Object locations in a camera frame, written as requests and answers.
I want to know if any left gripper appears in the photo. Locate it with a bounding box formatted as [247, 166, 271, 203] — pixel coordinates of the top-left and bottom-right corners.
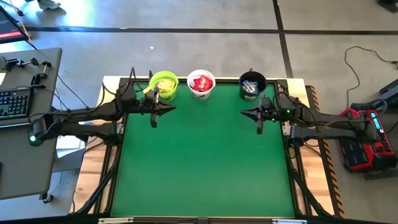
[136, 88, 177, 129]

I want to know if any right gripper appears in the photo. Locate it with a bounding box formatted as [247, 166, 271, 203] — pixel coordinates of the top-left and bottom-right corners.
[240, 96, 280, 135]

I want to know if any green halloween bucket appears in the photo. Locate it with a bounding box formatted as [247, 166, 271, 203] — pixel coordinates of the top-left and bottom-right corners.
[142, 70, 180, 102]

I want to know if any black halloween bucket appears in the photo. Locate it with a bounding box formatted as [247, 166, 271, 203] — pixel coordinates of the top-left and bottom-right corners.
[238, 70, 268, 102]

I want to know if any white halloween bucket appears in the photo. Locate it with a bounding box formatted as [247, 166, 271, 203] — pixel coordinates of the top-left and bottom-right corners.
[187, 69, 216, 101]

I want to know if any green table mat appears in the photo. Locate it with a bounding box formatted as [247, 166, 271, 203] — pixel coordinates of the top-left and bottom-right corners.
[111, 81, 296, 218]

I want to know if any white box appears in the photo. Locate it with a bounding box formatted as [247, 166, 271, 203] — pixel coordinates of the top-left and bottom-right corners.
[55, 134, 87, 159]

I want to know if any black desk clamp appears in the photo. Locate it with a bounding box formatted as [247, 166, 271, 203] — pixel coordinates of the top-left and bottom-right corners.
[5, 57, 40, 71]
[30, 60, 53, 86]

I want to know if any grey operator desk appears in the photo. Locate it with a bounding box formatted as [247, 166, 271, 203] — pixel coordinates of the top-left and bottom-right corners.
[0, 47, 63, 128]

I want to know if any dark grey equipment case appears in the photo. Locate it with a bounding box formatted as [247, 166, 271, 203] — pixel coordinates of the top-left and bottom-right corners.
[368, 77, 398, 110]

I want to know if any black backlit keyboard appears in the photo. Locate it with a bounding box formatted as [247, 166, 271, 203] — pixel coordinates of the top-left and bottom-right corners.
[0, 86, 35, 121]

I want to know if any grey side desk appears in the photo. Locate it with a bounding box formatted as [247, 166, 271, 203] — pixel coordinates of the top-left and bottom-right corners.
[0, 120, 60, 200]

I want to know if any person's foot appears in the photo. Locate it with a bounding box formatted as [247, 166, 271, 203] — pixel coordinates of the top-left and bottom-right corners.
[37, 0, 62, 10]

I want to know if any black computer monitor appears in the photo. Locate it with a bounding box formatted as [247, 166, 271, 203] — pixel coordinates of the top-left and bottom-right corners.
[0, 5, 30, 45]

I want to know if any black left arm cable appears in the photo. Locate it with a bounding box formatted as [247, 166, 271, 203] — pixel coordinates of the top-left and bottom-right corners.
[127, 67, 138, 91]
[101, 81, 118, 96]

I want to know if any wooden table black frame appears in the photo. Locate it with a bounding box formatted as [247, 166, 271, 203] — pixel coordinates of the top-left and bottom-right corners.
[70, 75, 346, 224]

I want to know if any silver metal bracket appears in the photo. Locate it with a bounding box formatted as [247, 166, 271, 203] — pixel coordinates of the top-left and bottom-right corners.
[272, 218, 308, 224]
[98, 217, 134, 224]

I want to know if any black floor cable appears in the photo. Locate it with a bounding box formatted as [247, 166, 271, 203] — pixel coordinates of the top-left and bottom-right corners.
[343, 45, 398, 100]

